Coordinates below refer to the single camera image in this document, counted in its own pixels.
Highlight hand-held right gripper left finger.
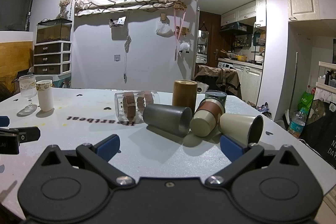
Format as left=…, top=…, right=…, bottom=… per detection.
left=34, top=135, right=135, bottom=186

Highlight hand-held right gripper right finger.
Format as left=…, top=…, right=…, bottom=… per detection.
left=205, top=135, right=307, bottom=186

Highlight cream cup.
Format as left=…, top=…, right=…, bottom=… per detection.
left=219, top=113, right=264, bottom=145

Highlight beige cup brown sleeve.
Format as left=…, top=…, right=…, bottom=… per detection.
left=189, top=98, right=226, bottom=138

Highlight white patterned paper cup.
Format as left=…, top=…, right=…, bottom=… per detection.
left=36, top=79, right=55, bottom=112

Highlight clear glass cup cork rings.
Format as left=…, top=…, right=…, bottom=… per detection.
left=114, top=91, right=161, bottom=123

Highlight dark green cup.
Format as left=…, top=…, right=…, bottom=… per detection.
left=205, top=90, right=227, bottom=112

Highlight grey metal cup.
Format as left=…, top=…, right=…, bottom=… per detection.
left=142, top=104, right=193, bottom=138

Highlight brown bamboo cup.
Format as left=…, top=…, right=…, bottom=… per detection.
left=172, top=80, right=198, bottom=115

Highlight ribbed glass goblet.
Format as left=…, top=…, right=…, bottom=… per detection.
left=19, top=75, right=38, bottom=113

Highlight wooden panel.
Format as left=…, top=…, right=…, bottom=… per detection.
left=0, top=31, right=33, bottom=75

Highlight kitchen lower cabinets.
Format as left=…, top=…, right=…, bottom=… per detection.
left=233, top=62, right=263, bottom=107

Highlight kitchen cabinets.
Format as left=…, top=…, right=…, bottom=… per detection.
left=220, top=0, right=267, bottom=28
left=233, top=62, right=263, bottom=107

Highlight brown jacket on chair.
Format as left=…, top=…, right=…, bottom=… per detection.
left=195, top=65, right=242, bottom=99

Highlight plastic water bottle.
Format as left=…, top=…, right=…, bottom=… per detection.
left=288, top=108, right=308, bottom=139

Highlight white drawer unit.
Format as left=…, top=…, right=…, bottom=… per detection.
left=33, top=41, right=72, bottom=76

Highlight washing machine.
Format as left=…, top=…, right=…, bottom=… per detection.
left=218, top=61, right=235, bottom=70

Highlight green bag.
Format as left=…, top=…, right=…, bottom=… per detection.
left=297, top=91, right=318, bottom=115

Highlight black printed apron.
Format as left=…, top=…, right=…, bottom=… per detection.
left=299, top=88, right=336, bottom=163

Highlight mop pole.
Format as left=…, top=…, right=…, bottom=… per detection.
left=285, top=52, right=299, bottom=130

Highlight glass fish tank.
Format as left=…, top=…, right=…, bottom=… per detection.
left=36, top=18, right=73, bottom=43

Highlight dark wooden door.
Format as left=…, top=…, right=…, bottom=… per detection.
left=195, top=11, right=221, bottom=73

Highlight sheep plush toy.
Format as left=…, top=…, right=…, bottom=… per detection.
left=179, top=41, right=192, bottom=54

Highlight white shelf with bottles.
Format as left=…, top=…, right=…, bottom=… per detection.
left=314, top=61, right=336, bottom=89

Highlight range hood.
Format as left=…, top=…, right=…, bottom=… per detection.
left=219, top=21, right=254, bottom=36

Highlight white hanging bag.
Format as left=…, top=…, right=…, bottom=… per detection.
left=156, top=21, right=174, bottom=36

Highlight dried flowers vase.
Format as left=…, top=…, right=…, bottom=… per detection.
left=58, top=0, right=71, bottom=19

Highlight pink ribbon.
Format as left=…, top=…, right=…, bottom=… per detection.
left=173, top=7, right=187, bottom=62

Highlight kitchen upper cabinets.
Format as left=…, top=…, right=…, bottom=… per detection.
left=220, top=0, right=267, bottom=28

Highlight hanging charger cable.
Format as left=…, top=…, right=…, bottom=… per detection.
left=123, top=35, right=132, bottom=83

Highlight teal wall rack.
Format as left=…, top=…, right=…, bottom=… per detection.
left=252, top=31, right=266, bottom=46

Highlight clear wall holder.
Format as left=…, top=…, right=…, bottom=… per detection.
left=109, top=17, right=127, bottom=28

